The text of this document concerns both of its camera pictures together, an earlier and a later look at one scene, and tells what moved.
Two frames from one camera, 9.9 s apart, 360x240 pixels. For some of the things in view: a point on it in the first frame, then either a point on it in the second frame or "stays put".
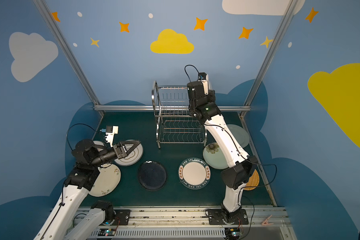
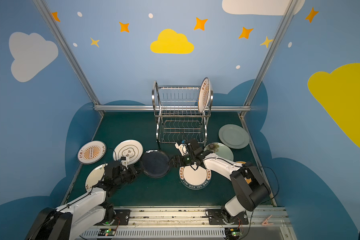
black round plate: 152,175 to 155,163
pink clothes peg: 266,222 stays put
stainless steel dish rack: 174,124 stays put
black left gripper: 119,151 to 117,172
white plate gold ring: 133,157 stays put
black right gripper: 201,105 to 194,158
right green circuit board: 232,233 stays put
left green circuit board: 106,232 stays put
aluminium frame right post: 288,13 stays put
